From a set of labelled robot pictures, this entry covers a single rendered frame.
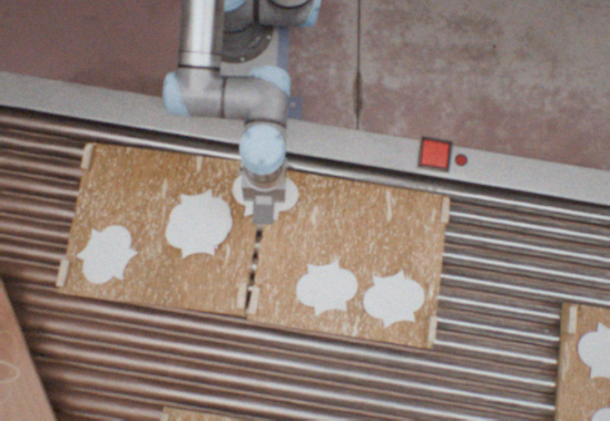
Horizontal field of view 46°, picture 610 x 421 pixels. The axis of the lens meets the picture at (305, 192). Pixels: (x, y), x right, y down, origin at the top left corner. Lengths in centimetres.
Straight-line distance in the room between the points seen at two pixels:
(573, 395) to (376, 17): 171
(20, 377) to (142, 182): 49
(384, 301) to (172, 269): 47
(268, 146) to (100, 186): 60
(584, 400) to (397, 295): 46
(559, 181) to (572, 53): 129
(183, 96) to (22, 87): 66
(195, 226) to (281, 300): 25
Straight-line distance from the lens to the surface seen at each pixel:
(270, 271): 160
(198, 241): 159
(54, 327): 168
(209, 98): 126
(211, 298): 160
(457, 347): 165
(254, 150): 119
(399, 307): 160
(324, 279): 159
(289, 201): 148
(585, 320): 173
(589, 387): 172
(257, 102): 125
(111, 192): 168
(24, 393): 156
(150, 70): 281
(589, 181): 182
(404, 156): 171
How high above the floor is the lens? 252
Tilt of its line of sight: 75 degrees down
